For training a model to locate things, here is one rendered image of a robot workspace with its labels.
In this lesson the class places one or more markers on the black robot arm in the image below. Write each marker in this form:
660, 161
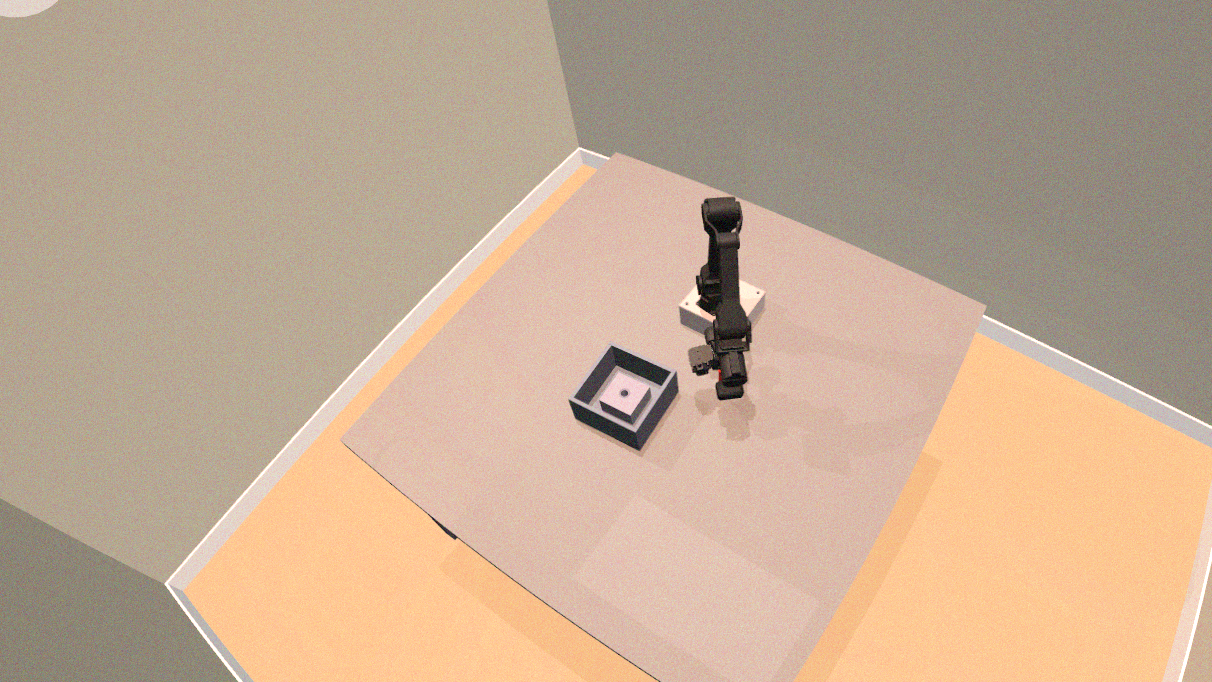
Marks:
719, 288

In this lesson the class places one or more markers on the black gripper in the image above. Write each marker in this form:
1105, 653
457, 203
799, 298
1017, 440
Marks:
723, 392

